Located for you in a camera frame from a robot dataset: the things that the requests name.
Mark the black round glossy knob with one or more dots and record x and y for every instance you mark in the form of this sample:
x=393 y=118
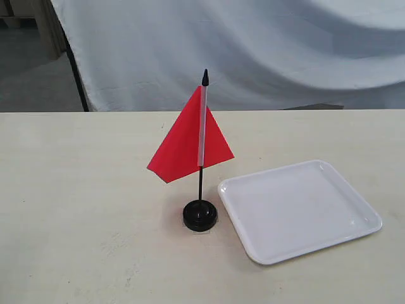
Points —
x=200 y=215

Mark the wooden crate in background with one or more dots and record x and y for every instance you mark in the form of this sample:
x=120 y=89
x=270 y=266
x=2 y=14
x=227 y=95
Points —
x=13 y=13

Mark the white backdrop cloth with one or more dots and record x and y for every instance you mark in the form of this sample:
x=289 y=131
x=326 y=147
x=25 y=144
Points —
x=260 y=55

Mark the red flag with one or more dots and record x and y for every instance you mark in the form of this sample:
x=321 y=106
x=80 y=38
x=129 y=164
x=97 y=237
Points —
x=193 y=143

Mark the black backdrop stand pole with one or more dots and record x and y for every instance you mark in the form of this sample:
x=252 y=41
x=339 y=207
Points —
x=76 y=75

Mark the white rectangular plastic tray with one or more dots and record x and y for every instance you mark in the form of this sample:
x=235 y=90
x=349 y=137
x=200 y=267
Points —
x=286 y=212

